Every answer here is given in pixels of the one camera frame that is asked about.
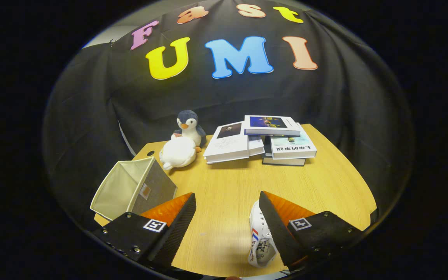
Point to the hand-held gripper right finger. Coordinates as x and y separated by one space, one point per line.
280 233

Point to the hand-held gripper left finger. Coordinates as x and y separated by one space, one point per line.
177 229

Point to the white shoe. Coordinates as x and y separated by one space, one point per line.
259 249

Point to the grey fabric storage box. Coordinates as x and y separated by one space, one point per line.
123 190

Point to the dark hardcover book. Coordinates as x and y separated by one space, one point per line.
282 161

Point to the white plush toy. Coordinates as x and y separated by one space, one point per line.
177 153

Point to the book with pale green cover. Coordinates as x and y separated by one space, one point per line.
294 147

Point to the thin white book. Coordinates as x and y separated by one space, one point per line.
256 146

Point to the white book with portrait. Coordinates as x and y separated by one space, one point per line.
228 146

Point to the penguin plush toy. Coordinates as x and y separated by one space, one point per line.
191 128

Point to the book with blue cover picture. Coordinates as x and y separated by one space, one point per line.
270 124

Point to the black backdrop cloth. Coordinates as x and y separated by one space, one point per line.
325 109

